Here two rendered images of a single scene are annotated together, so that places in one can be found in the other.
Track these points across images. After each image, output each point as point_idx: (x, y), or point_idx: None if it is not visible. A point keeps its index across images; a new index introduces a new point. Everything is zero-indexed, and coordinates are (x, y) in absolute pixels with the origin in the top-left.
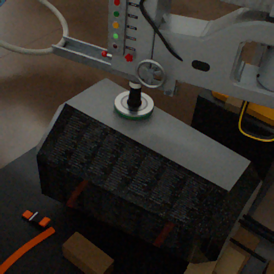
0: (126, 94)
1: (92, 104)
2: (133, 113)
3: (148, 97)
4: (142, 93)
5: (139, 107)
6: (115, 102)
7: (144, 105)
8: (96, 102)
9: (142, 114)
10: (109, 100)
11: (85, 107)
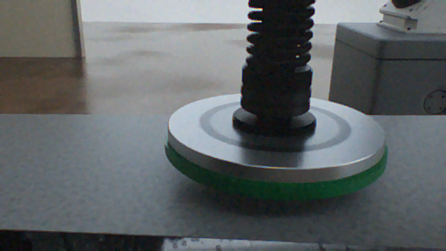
0: (358, 132)
1: (416, 135)
2: (220, 99)
3: (250, 159)
4: (313, 164)
5: (224, 115)
6: (332, 103)
7: (219, 126)
8: (421, 145)
9: (188, 105)
10: (409, 166)
11: (404, 124)
